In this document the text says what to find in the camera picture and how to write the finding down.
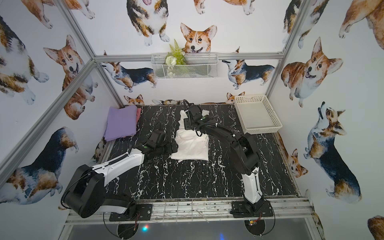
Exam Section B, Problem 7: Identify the white printed t-shirt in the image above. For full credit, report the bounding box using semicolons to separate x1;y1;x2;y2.
171;110;209;162

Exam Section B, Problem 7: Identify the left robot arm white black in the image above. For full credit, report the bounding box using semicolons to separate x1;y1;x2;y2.
61;122;178;219

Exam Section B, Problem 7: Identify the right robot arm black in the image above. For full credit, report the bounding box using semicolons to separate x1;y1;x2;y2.
183;100;264;216

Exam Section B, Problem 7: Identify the folded pink t-shirt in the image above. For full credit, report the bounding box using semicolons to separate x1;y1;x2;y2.
136;108;142;124

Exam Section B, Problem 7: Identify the folded purple t-shirt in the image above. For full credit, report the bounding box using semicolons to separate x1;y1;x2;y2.
104;105;138;142

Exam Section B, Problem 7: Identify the white plastic basket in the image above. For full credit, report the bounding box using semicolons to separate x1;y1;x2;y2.
234;95;283;135

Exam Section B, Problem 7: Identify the artificial green fern plant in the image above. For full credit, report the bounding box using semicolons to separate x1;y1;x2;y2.
165;40;188;78

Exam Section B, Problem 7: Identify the white wire wall basket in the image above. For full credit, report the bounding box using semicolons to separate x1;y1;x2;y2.
151;53;219;80

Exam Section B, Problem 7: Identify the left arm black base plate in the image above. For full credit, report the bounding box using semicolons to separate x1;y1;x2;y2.
109;204;153;222

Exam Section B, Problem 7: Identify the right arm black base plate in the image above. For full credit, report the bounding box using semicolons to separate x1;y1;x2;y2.
230;200;274;219

